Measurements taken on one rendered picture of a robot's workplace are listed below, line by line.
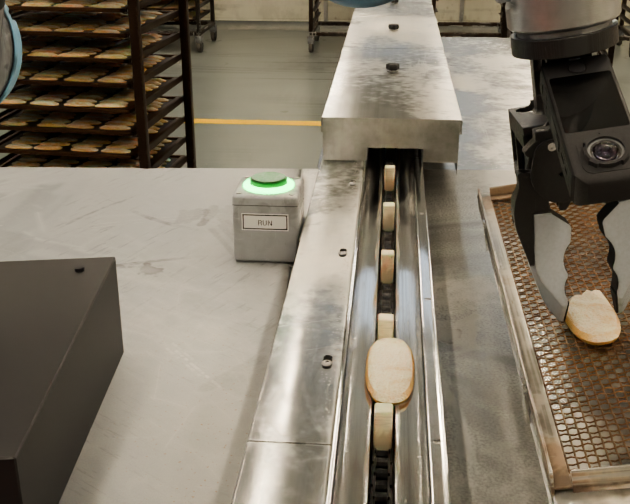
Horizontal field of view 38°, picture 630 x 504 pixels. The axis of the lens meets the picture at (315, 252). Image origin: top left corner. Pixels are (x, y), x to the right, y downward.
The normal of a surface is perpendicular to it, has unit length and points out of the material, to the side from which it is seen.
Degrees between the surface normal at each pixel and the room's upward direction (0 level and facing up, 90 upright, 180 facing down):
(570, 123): 29
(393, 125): 90
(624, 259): 89
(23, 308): 4
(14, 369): 4
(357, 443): 0
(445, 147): 90
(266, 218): 90
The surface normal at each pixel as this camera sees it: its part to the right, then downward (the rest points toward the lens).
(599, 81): -0.17, -0.63
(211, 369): 0.00, -0.92
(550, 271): -0.02, 0.37
